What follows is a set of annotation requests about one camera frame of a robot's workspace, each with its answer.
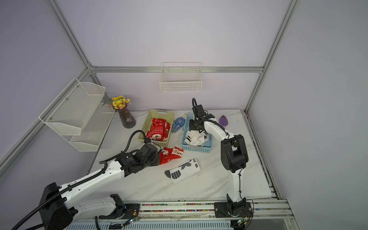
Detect small red santa sock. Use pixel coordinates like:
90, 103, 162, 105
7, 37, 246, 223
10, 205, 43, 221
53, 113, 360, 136
159, 147, 184, 165

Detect white sock black stripes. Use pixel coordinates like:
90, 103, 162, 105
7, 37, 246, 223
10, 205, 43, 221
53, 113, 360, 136
184, 130, 209, 146

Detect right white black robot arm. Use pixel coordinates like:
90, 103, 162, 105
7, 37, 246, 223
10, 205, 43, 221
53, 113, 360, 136
189, 98, 249, 217

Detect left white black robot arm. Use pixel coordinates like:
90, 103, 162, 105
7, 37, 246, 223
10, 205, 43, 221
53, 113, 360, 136
13, 136, 162, 230

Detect blue plastic basket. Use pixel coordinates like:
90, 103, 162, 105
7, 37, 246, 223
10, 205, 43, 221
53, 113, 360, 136
181, 113, 213, 153

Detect green plastic basket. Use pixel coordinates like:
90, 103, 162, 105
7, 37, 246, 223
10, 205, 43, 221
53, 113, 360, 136
141, 109, 175, 147

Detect blue dotted work glove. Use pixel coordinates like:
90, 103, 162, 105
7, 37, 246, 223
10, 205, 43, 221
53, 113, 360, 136
172, 117, 186, 133

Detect dark glass vase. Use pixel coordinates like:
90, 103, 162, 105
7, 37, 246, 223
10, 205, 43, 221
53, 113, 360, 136
117, 106, 136, 128

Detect yellow flower bouquet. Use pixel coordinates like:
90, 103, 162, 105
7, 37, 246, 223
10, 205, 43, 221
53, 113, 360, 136
105, 96, 131, 110

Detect white two-tier mesh shelf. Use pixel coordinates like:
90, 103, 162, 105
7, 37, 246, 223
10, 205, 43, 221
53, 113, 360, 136
39, 78, 115, 152

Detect purple trowel pink handle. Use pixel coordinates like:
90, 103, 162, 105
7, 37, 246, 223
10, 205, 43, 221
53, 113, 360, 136
218, 115, 229, 127

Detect white wire wall basket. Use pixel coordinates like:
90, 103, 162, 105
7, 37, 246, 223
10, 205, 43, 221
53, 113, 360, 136
159, 62, 202, 93

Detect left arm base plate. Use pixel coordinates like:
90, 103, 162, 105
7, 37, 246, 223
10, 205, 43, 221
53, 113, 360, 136
98, 203, 141, 219

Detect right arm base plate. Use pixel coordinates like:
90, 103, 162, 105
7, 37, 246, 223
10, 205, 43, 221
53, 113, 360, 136
214, 201, 254, 218

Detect aluminium rail bench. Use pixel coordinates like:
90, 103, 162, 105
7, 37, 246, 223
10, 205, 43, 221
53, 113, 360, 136
63, 196, 299, 230

